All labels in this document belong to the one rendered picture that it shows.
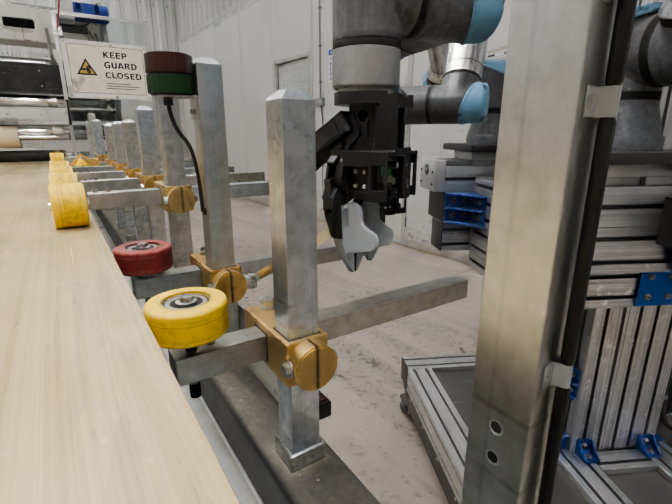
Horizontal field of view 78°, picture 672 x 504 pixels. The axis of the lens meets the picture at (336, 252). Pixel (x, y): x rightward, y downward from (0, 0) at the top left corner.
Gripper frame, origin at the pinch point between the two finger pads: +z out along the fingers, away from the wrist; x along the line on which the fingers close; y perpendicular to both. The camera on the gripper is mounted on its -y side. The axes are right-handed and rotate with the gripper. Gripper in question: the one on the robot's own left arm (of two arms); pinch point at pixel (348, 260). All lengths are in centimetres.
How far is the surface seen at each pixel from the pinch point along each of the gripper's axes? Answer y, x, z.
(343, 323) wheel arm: 1.5, -3.1, 7.2
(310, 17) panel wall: -314, 369, -144
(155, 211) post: -68, 13, 3
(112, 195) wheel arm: -52, -4, -4
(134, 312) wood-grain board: -8.8, -23.7, 1.1
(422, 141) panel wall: -141, 315, -9
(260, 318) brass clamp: -4.2, -11.7, 5.0
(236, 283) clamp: -17.9, -3.7, 6.0
